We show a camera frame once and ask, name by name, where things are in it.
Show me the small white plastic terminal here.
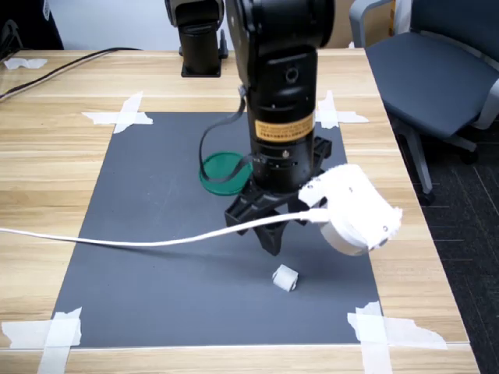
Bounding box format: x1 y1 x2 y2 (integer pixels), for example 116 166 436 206
271 263 300 293

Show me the round green lid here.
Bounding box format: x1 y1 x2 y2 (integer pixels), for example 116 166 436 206
198 150 254 196

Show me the white tape patch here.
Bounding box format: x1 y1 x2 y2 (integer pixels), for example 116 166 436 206
313 90 370 130
81 91 154 135
1 306 83 374
346 300 448 374

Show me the dark grey mat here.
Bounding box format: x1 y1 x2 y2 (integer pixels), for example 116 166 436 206
51 111 385 349

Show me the brown cardboard box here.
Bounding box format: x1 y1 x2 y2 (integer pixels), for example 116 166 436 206
321 0 397 51

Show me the dark grey office chair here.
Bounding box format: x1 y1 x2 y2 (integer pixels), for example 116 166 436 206
349 0 499 206

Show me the crumpled white tape scrap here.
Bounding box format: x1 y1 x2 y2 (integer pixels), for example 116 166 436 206
2 57 48 71

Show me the white camera cable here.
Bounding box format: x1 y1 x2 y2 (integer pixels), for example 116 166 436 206
0 208 328 248

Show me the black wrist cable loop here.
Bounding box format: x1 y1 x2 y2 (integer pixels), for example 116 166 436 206
198 87 254 185

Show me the white camera box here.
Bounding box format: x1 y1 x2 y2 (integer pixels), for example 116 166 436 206
298 163 404 257

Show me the black table cable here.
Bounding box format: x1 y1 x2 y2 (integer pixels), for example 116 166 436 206
0 47 140 103

